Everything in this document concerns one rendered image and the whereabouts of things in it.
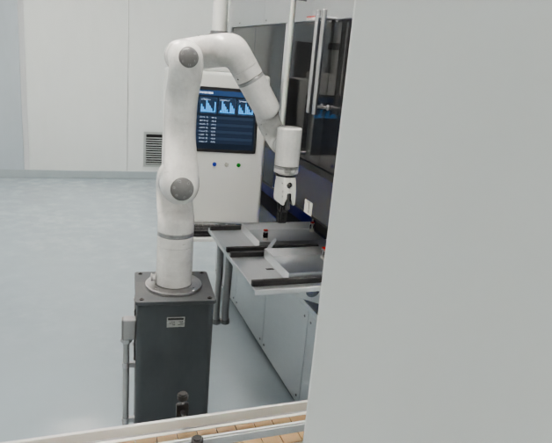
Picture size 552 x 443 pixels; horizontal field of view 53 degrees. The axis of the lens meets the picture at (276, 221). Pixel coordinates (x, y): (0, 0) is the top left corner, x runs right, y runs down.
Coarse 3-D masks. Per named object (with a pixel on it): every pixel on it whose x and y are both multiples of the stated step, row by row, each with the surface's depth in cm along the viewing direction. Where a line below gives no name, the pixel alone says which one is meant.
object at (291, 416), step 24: (264, 408) 110; (288, 408) 112; (72, 432) 98; (96, 432) 99; (120, 432) 101; (144, 432) 102; (168, 432) 106; (192, 432) 107; (216, 432) 107; (240, 432) 102; (264, 432) 104; (288, 432) 106
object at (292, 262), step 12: (264, 252) 219; (276, 252) 220; (288, 252) 222; (300, 252) 224; (312, 252) 226; (276, 264) 206; (288, 264) 213; (300, 264) 214; (312, 264) 216; (288, 276) 195; (300, 276) 197
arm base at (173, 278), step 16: (160, 240) 181; (176, 240) 179; (192, 240) 185; (160, 256) 182; (176, 256) 181; (160, 272) 184; (176, 272) 183; (160, 288) 184; (176, 288) 184; (192, 288) 185
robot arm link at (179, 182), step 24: (168, 48) 166; (192, 48) 160; (192, 72) 161; (168, 96) 168; (192, 96) 168; (168, 120) 171; (192, 120) 172; (168, 144) 171; (192, 144) 173; (168, 168) 170; (192, 168) 172; (168, 192) 170; (192, 192) 172
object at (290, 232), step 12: (252, 228) 251; (264, 228) 253; (276, 228) 255; (288, 228) 257; (300, 228) 259; (252, 240) 234; (288, 240) 241; (300, 240) 232; (312, 240) 234; (324, 240) 236
